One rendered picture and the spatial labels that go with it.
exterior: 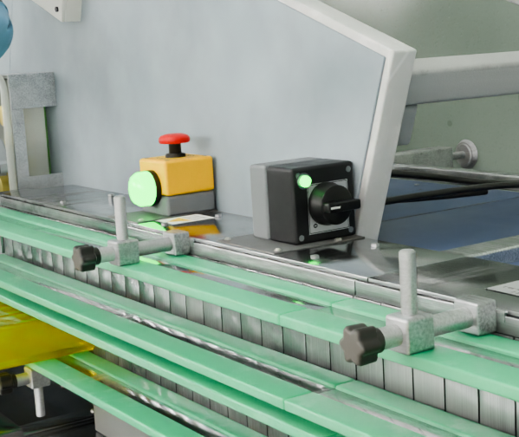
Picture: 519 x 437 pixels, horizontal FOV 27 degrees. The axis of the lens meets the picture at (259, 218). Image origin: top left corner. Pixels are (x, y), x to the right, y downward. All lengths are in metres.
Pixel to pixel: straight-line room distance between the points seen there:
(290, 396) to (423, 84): 0.41
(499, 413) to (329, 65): 0.46
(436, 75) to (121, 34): 0.55
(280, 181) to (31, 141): 0.76
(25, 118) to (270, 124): 0.63
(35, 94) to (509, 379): 1.21
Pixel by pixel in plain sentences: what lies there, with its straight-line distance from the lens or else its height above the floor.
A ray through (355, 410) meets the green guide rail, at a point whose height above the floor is 0.94.
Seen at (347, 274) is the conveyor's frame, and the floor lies 0.88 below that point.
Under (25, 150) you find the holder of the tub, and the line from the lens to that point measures 1.80.
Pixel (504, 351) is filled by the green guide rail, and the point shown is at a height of 0.91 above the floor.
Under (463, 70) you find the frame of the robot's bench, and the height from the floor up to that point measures 0.60.
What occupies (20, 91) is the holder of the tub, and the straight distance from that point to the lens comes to 1.79.
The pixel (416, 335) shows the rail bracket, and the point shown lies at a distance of 0.78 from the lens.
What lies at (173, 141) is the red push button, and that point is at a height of 0.80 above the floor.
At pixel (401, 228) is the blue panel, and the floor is 0.62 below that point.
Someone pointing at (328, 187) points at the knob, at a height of 0.80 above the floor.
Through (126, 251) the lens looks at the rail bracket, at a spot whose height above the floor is 0.96.
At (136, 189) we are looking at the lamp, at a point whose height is 0.85.
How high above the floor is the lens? 1.46
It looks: 33 degrees down
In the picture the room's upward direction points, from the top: 99 degrees counter-clockwise
